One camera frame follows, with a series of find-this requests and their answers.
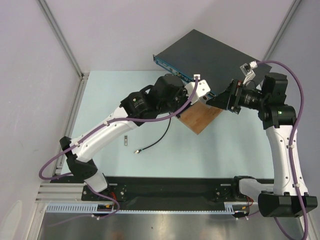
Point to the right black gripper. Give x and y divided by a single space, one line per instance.
233 95

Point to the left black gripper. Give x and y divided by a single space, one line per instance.
184 92

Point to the silver transceiver module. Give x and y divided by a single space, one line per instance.
125 140

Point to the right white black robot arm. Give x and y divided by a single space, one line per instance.
289 196

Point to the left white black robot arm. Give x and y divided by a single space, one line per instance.
168 95

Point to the brown wooden board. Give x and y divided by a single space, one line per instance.
198 116

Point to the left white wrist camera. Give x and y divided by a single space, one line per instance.
202 89

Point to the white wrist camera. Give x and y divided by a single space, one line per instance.
248 71
202 89

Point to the metal switch stand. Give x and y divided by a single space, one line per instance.
205 100

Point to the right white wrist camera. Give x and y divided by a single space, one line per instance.
248 71

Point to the blue black network switch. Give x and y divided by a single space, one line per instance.
198 53

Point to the left aluminium frame post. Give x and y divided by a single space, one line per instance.
54 25

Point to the aluminium frame post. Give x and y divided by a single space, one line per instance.
54 25
294 7

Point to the aluminium frame rail front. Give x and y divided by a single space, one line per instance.
60 195

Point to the white slotted cable duct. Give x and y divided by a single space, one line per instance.
227 208

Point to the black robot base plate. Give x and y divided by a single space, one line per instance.
248 201

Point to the right aluminium frame post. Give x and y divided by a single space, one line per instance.
294 7

